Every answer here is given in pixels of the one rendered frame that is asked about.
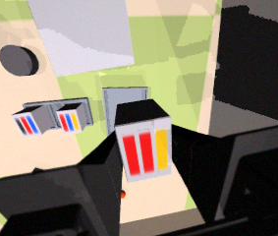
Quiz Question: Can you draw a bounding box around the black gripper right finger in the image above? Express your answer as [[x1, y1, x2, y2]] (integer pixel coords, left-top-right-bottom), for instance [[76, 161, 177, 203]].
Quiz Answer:
[[171, 124, 278, 223]]

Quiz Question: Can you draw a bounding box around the orange-handled screwdriver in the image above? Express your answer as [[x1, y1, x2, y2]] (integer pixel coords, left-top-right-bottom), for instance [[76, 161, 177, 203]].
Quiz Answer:
[[121, 190, 126, 199]]

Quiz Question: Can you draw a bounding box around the dark grey short cylinder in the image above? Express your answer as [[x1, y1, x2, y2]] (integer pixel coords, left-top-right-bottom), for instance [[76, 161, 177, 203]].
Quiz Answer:
[[0, 44, 39, 77]]

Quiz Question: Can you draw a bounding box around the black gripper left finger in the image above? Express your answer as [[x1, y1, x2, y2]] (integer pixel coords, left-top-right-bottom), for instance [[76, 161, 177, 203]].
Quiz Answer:
[[0, 130, 123, 236]]

